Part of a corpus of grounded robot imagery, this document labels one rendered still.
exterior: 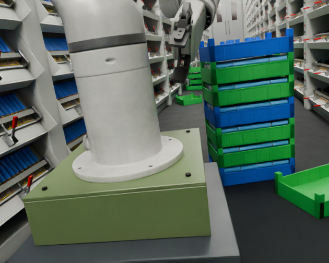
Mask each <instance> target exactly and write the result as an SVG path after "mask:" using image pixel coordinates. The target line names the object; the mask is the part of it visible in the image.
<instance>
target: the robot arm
mask: <svg viewBox="0 0 329 263"><path fill-rule="evenodd" d="M50 1H51V3H52V4H53V5H54V7H55V9H56V10H57V12H58V14H59V16H60V18H61V21H62V24H63V27H64V31H65V36H66V41H67V46H68V50H69V55H70V60H71V63H72V68H73V72H74V77H75V81H76V86H77V90H78V95H79V99H80V104H81V109H82V112H83V116H84V121H85V125H86V130H87V135H85V136H84V139H83V148H84V149H85V150H86V151H85V152H84V153H82V154H80V155H79V156H78V157H77V158H76V159H75V160H74V162H73V164H72V167H73V172H74V174H75V176H76V177H77V178H79V179H81V180H84V181H87V182H93V183H117V182H125V181H131V180H136V179H139V178H143V177H146V176H150V175H153V174H156V173H158V172H161V171H163V170H165V169H167V168H169V167H170V166H172V165H174V164H175V163H176V162H178V161H179V160H180V158H181V157H182V156H183V145H182V143H181V142H180V141H179V140H177V139H175V138H172V137H168V136H161V134H160V128H159V121H158V114H157V107H156V100H155V94H154V87H153V82H152V76H151V69H150V63H149V56H148V49H147V42H146V35H145V29H144V23H143V18H142V15H141V12H140V9H139V7H138V5H137V4H136V3H135V2H134V1H133V0H50ZM219 2H220V0H159V5H160V9H161V11H162V13H163V15H164V16H165V17H167V18H174V20H173V22H172V27H171V38H170V40H169V46H171V47H172V56H173V58H174V59H175V60H178V62H177V66H176V67H175V68H174V70H173V73H172V76H171V78H170V81H171V82H176V83H182V84H184V83H185V82H186V79H187V76H188V73H189V69H190V64H191V62H193V61H194V60H195V58H196V54H197V51H198V48H199V45H200V42H201V39H202V35H203V32H204V30H206V29H207V28H209V27H210V26H211V25H212V23H213V21H214V18H215V14H216V11H217V8H218V5H219ZM184 55H185V57H183V56H184ZM181 61H184V65H183V66H180V64H181Z"/></svg>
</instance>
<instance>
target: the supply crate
mask: <svg viewBox="0 0 329 263"><path fill-rule="evenodd" d="M287 52H294V50H293V28H290V29H286V36H285V37H279V38H272V33H271V32H268V33H265V39H262V40H254V41H246V42H238V43H230V44H222V45H215V41H214V38H211V39H208V46H207V47H204V41H201V42H200V45H199V60H200V62H210V63H211V62H219V61H227V60H232V59H240V58H247V57H256V56H263V55H271V54H279V53H287Z"/></svg>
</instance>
